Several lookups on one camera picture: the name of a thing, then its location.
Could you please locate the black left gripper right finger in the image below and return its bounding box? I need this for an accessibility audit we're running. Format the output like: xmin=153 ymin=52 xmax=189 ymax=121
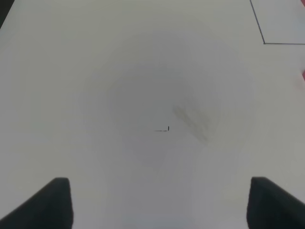
xmin=246 ymin=177 xmax=305 ymax=229

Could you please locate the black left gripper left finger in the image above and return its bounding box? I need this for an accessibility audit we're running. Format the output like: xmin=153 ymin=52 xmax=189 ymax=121
xmin=0 ymin=177 xmax=74 ymax=229

